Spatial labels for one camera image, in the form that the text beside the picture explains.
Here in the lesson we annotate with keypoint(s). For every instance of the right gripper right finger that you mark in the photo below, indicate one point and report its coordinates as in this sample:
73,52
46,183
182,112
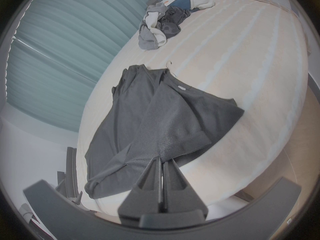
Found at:
180,191

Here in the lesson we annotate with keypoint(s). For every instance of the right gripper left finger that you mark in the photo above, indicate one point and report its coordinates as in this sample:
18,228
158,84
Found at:
147,191

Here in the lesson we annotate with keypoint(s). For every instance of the black T-shirt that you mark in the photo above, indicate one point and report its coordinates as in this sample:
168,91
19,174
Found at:
150,119

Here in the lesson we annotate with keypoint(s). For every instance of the bed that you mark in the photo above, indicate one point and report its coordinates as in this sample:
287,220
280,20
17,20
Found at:
250,84

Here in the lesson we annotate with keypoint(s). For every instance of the pile of clothes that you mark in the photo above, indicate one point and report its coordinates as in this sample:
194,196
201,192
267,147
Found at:
160,26

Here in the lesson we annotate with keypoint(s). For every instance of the black chest of drawers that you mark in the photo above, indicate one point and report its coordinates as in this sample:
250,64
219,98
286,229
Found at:
71,169

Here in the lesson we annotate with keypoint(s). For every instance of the black dressing table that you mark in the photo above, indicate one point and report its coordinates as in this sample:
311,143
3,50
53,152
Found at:
60,181

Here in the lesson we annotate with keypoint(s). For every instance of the blue-green curtain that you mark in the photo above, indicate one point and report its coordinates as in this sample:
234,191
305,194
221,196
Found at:
82,29
45,91

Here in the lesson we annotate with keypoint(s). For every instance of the grey bedside table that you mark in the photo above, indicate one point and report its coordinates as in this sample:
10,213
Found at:
151,1

